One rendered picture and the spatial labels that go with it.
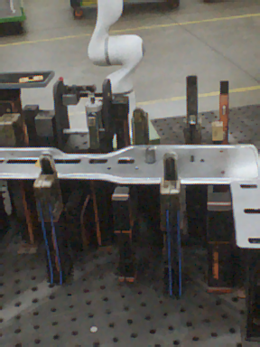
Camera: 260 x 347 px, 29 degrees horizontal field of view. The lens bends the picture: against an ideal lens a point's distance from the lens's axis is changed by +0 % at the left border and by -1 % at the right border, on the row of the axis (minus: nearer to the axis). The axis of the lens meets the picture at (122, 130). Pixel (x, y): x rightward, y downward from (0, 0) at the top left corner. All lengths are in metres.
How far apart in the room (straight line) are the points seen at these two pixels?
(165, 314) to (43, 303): 0.35
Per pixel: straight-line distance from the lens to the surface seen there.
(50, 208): 1.42
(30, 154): 1.67
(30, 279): 1.63
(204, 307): 1.48
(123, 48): 2.03
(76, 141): 1.79
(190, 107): 1.63
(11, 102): 1.91
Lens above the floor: 1.74
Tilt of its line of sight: 25 degrees down
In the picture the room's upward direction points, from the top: 5 degrees counter-clockwise
